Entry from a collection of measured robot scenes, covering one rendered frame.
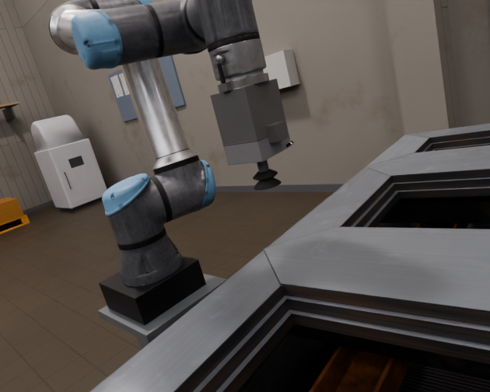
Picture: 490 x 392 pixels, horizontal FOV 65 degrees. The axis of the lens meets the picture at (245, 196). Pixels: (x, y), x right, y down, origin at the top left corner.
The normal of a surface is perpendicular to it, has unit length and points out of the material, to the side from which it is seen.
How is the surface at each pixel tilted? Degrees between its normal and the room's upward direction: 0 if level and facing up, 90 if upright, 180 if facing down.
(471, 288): 0
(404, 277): 0
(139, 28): 91
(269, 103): 91
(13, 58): 90
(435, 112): 90
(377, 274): 0
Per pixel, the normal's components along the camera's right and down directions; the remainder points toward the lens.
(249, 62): 0.37, 0.17
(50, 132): 0.58, -0.30
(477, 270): -0.25, -0.94
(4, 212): 0.69, 0.01
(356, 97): -0.67, 0.35
